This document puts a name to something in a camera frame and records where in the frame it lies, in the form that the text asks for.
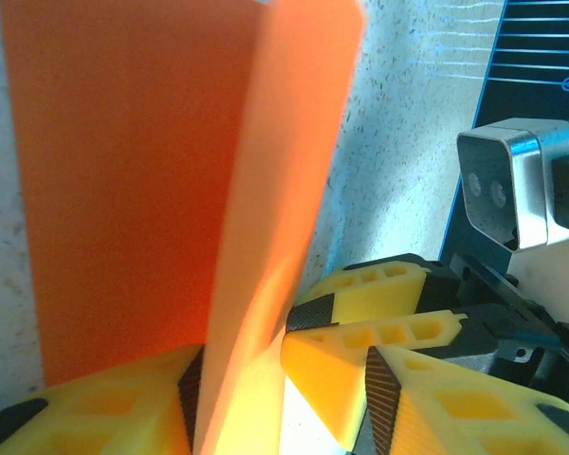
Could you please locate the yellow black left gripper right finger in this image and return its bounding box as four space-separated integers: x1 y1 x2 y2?
355 345 569 455

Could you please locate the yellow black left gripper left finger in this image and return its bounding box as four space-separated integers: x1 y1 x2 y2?
0 343 205 455

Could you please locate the orange cloth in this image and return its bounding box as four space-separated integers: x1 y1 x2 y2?
0 0 367 455

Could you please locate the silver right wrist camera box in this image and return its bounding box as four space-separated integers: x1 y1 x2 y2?
456 118 569 252

